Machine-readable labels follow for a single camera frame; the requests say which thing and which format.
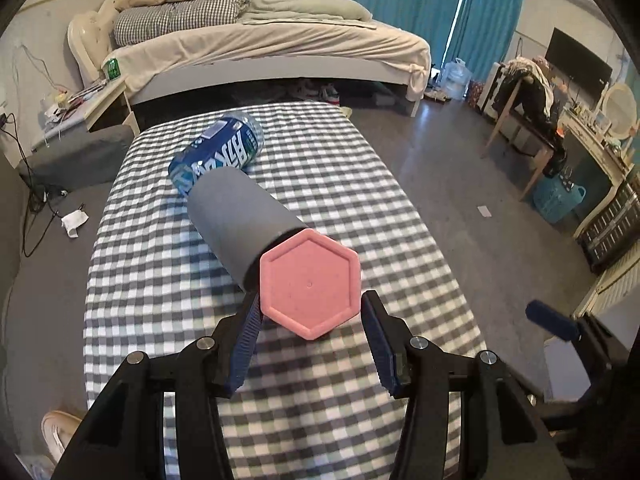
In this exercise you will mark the blue curtain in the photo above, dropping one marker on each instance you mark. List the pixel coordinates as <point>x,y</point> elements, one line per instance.
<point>400,0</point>
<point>487,15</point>

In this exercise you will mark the grey-green blanket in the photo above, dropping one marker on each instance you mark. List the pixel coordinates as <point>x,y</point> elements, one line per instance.
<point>305,7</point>

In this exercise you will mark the black television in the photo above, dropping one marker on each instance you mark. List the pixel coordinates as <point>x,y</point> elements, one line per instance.
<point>577,62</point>

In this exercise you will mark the black drawer cabinet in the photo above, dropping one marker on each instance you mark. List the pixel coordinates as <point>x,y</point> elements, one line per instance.
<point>612,230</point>

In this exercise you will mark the white dressing table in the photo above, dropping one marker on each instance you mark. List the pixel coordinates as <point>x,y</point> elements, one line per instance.
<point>595,152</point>

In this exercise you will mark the white paper slip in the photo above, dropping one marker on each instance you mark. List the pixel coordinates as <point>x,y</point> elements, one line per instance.
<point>484,211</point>

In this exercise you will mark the round white mirror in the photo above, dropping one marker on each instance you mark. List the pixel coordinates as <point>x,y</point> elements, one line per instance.
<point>617,110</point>

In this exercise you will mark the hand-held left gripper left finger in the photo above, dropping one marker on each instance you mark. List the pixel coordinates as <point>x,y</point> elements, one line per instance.
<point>244,352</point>

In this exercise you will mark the pair of sneakers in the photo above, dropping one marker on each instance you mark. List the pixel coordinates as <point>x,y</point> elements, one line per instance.
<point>320,92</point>

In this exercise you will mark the green box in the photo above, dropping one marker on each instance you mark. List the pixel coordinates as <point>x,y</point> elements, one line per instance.
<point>113,69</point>

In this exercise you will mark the grey cup with pink base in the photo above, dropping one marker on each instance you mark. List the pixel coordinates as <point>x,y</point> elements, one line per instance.
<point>240,220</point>

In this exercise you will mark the pile of clothes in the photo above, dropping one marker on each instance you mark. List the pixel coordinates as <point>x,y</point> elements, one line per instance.
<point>535,95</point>

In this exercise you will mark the blue plastic basket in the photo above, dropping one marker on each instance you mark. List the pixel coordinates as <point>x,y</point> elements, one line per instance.
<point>557,200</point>

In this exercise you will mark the beige slipper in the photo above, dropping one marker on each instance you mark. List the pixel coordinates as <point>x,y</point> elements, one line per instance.
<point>60,435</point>

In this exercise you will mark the large clear water jug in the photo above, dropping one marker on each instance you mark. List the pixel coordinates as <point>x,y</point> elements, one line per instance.
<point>456,80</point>

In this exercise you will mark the white bed with cream sheet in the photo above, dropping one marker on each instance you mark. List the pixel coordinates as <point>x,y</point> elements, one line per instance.
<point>280,50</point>

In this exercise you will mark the crumpled white tissue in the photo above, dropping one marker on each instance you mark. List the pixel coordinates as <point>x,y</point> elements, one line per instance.
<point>74,222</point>

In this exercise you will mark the grey white checked tablecloth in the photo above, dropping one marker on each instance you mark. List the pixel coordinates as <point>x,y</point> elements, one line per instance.
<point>150,260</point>

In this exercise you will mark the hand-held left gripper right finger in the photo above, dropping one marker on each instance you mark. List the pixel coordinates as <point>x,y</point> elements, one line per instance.
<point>383,355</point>

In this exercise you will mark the blue labelled water bottle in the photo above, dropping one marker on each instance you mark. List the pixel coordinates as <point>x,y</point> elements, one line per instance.
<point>220,145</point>

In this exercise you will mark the white nightstand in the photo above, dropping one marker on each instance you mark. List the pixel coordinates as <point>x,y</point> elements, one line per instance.
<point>82,110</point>

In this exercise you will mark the checked pillow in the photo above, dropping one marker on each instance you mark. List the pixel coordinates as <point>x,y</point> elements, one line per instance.
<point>175,17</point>

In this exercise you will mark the wooden chair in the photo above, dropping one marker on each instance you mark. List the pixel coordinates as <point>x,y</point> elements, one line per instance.
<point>515,125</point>

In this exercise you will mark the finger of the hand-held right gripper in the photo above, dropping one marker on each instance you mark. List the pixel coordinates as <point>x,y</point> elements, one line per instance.
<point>550,319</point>

